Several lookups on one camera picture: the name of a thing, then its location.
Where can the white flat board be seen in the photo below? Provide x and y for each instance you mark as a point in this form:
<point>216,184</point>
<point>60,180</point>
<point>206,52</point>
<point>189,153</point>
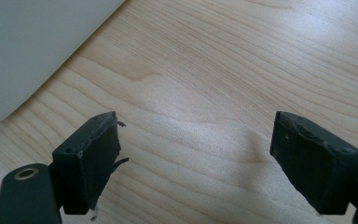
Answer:
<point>31,53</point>

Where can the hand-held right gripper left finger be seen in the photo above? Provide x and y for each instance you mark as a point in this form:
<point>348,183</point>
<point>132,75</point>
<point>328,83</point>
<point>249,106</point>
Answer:
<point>85,168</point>

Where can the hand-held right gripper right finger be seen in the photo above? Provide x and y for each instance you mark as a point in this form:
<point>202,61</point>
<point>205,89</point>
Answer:
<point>313,168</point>

